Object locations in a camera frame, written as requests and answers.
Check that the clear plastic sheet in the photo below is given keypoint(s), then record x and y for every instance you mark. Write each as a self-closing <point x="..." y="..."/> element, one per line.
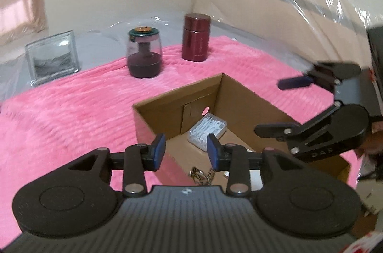
<point x="269" y="11"/>

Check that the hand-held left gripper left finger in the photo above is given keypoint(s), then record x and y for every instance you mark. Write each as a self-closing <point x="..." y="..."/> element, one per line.
<point x="160" y="151"/>

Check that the glass jar with dark base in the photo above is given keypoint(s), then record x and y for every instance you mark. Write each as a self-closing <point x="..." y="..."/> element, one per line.
<point x="144" y="55"/>

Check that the brown tortoiseshell hair claw clip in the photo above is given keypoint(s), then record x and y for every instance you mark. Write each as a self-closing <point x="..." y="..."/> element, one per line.
<point x="200" y="175"/>

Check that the clear box of floss picks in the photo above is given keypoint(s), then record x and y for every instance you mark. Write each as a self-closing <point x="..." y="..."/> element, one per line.
<point x="206" y="130"/>

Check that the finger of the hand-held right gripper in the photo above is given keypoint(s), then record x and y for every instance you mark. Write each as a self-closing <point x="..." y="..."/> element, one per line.
<point x="294" y="82"/>
<point x="275" y="129"/>

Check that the silver picture frame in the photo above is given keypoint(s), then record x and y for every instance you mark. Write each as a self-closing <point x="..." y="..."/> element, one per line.
<point x="52" y="60"/>

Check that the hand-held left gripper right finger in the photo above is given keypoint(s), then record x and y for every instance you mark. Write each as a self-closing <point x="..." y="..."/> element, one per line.
<point x="213" y="153"/>

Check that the dark red metal canister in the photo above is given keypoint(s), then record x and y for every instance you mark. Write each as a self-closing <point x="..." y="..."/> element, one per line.
<point x="196" y="37"/>

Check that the brown cardboard box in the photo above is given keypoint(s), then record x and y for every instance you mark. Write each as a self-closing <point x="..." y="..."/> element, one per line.
<point x="167" y="118"/>

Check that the pink fluffy blanket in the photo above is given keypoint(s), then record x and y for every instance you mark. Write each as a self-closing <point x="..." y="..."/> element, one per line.
<point x="74" y="109"/>

